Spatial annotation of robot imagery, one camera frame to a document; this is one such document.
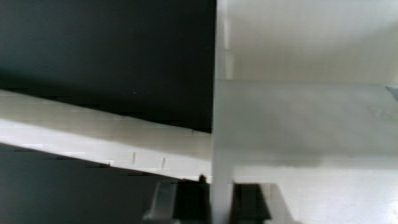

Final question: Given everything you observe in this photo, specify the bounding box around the white drawer cabinet box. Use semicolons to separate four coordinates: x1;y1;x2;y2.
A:
212;0;398;224

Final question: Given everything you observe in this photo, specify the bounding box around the white front rail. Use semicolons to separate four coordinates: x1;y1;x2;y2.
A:
0;90;212;179

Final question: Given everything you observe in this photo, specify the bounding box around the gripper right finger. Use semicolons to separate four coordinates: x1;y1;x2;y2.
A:
231;183;272;224

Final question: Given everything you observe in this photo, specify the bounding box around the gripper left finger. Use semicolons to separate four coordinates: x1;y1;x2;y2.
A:
140;180;208;224

